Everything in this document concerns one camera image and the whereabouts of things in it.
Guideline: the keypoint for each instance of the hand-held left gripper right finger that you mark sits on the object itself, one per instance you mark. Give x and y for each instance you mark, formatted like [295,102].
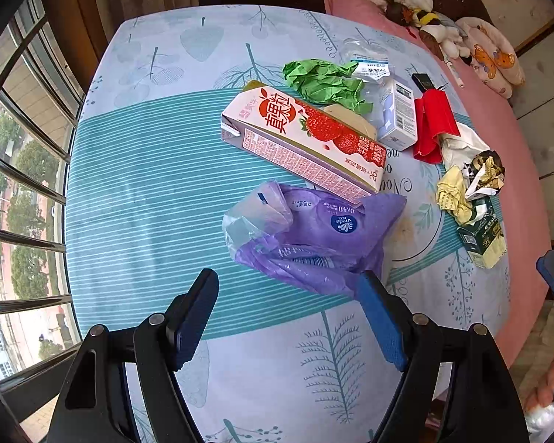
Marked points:
[383,318]

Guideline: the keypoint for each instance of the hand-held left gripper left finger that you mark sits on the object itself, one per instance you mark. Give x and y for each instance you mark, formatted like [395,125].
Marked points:
[194,318]

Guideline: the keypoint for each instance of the purple plastic bag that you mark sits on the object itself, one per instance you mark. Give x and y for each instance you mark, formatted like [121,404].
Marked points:
[314,240]

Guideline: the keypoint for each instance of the strawberry milk carton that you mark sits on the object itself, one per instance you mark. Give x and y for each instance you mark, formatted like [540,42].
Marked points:
[304,138]

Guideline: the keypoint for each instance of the white purple small box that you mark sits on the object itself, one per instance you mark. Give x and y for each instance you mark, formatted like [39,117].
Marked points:
[399,115]

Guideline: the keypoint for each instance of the person's right hand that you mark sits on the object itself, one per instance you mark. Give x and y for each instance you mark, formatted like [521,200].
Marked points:
[547,387]

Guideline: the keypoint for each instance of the white plastic bag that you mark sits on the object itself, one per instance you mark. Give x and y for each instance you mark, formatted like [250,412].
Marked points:
[542,422]

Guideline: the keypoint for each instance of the green drink carton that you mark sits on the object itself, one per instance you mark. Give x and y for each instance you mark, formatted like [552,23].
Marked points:
[484,240]

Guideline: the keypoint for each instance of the gold foil wrapper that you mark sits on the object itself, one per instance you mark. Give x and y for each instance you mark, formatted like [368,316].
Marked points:
[487,170]

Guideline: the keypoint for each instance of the yellow crumpled paper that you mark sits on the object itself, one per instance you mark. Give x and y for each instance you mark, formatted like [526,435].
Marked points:
[452,194]

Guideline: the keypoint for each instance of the pink bedsheet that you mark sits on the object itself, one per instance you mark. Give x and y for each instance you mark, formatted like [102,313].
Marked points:
[512,147]

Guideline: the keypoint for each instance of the leaf printed blanket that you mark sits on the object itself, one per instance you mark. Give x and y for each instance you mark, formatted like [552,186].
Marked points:
[143,194]

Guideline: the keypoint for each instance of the white crumpled paper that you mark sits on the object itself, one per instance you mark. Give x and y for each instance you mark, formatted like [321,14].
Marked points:
[466,145]

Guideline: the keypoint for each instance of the red paper packet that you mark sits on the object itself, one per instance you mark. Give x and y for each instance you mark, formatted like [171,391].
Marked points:
[436,120]

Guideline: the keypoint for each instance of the bear print pillow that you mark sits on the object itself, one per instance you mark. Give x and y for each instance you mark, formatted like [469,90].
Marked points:
[494,57]

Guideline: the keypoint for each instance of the white pen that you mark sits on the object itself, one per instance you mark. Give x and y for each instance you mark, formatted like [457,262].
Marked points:
[453,73]

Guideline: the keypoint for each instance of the small black box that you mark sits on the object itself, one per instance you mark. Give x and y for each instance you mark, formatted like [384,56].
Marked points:
[422,80]

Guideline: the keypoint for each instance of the window with metal grille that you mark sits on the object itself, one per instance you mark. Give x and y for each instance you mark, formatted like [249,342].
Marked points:
[23,157]

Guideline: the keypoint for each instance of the green crumpled paper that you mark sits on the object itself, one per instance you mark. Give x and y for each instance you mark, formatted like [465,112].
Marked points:
[323,80]

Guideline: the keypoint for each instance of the clear plastic bottle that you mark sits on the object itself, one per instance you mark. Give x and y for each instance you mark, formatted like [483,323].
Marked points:
[369,70]

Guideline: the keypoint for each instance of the white brown plush toy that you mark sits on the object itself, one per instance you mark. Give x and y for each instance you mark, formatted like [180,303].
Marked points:
[445,39]

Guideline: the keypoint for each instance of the yellow black bee plush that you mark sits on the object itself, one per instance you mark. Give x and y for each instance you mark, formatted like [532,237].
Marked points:
[429,18]

